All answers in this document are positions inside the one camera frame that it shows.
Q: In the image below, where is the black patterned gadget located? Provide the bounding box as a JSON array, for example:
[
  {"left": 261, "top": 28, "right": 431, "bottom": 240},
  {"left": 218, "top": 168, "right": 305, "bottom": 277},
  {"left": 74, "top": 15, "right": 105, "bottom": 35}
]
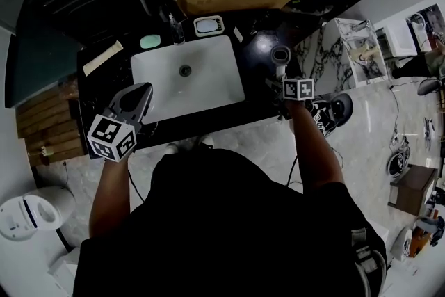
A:
[{"left": 311, "top": 100, "right": 334, "bottom": 137}]

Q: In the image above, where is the dark green panel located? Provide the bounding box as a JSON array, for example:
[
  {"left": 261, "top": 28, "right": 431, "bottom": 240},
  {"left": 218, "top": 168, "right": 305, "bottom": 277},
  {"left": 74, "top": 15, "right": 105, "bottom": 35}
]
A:
[{"left": 3, "top": 27, "right": 86, "bottom": 109}]

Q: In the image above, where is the black office chair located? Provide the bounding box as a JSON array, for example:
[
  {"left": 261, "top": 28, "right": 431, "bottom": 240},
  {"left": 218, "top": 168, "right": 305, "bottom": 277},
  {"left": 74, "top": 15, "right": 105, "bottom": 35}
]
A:
[{"left": 416, "top": 77, "right": 444, "bottom": 97}]

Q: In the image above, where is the coiled floor cable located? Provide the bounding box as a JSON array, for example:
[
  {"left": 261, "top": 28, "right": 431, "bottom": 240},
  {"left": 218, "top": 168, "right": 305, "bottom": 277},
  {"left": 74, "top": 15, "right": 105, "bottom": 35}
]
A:
[{"left": 387, "top": 137, "right": 412, "bottom": 182}]

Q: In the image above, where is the green soap bar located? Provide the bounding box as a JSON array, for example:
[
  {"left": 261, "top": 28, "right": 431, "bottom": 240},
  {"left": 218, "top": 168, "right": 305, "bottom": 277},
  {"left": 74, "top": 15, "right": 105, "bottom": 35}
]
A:
[{"left": 140, "top": 34, "right": 162, "bottom": 49}]

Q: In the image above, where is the white toilet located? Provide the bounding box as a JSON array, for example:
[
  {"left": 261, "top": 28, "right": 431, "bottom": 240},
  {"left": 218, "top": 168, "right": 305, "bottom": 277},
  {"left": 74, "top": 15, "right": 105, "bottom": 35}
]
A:
[{"left": 0, "top": 184, "right": 77, "bottom": 243}]

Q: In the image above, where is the marble pattern cabinet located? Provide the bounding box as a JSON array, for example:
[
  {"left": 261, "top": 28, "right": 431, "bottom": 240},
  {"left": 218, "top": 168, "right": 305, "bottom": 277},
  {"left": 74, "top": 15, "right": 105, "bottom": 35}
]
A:
[{"left": 295, "top": 17, "right": 389, "bottom": 91}]

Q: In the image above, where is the white box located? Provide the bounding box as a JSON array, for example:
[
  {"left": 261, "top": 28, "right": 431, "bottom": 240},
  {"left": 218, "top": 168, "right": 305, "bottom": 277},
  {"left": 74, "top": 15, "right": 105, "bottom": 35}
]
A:
[{"left": 47, "top": 246, "right": 83, "bottom": 297}]

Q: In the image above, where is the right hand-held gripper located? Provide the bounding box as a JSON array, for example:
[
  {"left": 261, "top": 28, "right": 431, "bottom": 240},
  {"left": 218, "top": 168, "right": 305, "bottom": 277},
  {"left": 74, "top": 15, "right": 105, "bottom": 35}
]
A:
[{"left": 266, "top": 78, "right": 315, "bottom": 105}]

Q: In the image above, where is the black vanity counter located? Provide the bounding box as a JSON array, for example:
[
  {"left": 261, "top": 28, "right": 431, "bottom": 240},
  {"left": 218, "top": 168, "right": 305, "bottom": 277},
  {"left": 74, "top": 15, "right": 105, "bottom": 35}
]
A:
[{"left": 76, "top": 8, "right": 326, "bottom": 150}]

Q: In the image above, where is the person's left forearm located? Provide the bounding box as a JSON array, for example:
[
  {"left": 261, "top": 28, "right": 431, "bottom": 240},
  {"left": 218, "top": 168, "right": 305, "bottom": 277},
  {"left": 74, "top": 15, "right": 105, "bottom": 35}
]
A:
[{"left": 88, "top": 158, "right": 131, "bottom": 239}]

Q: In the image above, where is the black round device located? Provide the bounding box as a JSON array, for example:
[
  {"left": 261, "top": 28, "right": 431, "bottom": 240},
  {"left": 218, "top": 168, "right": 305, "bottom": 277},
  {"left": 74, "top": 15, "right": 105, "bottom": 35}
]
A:
[{"left": 326, "top": 93, "right": 354, "bottom": 128}]

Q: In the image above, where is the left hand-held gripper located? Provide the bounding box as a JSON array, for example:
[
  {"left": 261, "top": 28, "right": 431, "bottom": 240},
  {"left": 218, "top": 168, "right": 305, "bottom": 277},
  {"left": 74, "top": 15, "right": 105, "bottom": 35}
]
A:
[{"left": 86, "top": 81, "right": 154, "bottom": 163}]

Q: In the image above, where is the person's black shirt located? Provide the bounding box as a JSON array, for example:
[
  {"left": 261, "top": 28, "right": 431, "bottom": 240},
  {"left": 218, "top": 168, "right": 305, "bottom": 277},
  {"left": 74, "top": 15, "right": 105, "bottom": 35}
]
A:
[{"left": 72, "top": 148, "right": 389, "bottom": 297}]

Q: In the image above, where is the black faucet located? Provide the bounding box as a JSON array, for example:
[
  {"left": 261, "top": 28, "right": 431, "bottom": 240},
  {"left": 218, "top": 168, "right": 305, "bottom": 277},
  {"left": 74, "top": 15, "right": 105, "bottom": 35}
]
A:
[{"left": 168, "top": 12, "right": 185, "bottom": 45}]

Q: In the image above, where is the brown wooden stool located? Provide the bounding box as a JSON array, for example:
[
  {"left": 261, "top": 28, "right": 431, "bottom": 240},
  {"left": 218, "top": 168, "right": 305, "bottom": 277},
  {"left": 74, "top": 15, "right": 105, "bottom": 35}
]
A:
[{"left": 387, "top": 164, "right": 439, "bottom": 218}]

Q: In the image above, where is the white floor cable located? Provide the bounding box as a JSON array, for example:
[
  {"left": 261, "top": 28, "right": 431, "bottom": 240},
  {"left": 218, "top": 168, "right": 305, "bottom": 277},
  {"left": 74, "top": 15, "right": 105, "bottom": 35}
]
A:
[{"left": 389, "top": 86, "right": 401, "bottom": 147}]

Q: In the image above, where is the stack of wooden planks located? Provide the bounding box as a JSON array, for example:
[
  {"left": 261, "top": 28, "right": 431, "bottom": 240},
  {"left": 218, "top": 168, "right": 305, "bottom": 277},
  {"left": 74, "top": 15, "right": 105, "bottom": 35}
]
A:
[{"left": 15, "top": 79, "right": 88, "bottom": 168}]

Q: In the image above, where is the grey shoulder strap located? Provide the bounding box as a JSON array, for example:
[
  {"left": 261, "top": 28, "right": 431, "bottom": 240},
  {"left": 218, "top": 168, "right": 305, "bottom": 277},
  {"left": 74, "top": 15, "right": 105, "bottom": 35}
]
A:
[{"left": 350, "top": 227, "right": 387, "bottom": 297}]

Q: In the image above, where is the beige flat strip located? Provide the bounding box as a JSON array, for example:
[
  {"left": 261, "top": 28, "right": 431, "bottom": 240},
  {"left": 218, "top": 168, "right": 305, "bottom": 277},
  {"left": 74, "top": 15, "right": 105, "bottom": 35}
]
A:
[{"left": 82, "top": 40, "right": 124, "bottom": 76}]

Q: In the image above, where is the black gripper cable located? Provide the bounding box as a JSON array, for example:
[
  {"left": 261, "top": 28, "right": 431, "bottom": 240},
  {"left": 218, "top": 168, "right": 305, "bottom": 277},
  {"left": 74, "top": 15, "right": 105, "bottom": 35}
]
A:
[
  {"left": 286, "top": 152, "right": 300, "bottom": 187},
  {"left": 128, "top": 169, "right": 147, "bottom": 202}
]

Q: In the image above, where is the white rectangular sink basin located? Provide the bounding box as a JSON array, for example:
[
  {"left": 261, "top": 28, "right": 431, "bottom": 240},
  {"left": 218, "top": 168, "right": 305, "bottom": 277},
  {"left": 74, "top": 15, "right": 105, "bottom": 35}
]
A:
[{"left": 130, "top": 35, "right": 246, "bottom": 125}]

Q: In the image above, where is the person's right forearm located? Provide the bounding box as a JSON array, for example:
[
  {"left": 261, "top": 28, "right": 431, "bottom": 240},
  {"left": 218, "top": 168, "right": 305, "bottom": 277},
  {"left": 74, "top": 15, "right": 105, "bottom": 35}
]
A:
[{"left": 284, "top": 100, "right": 345, "bottom": 195}]

